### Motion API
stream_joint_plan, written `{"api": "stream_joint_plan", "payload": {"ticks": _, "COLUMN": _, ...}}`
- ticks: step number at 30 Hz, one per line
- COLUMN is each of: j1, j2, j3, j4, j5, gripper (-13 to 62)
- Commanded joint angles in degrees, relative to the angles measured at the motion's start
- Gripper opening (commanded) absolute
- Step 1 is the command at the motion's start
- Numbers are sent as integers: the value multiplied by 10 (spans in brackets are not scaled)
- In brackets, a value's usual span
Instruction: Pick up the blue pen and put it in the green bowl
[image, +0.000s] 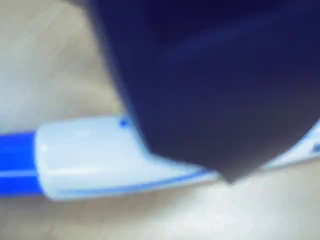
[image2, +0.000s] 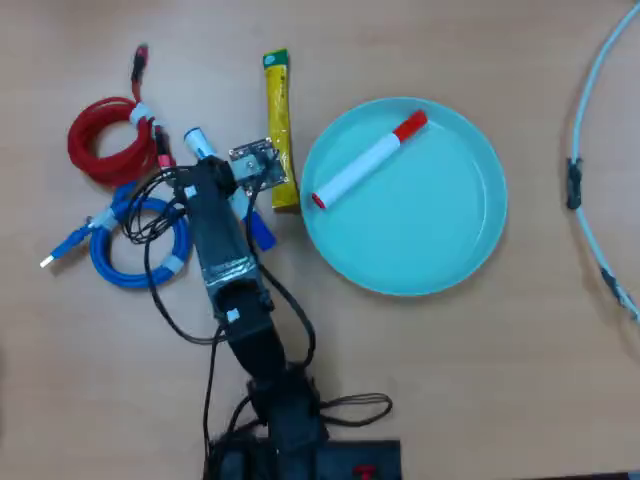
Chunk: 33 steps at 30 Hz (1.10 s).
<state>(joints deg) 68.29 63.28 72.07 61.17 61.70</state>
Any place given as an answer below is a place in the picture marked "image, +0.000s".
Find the blue and white marker pen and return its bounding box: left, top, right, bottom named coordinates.
left=0, top=115, right=320, bottom=202

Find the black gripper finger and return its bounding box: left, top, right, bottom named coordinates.
left=86, top=0, right=320, bottom=185

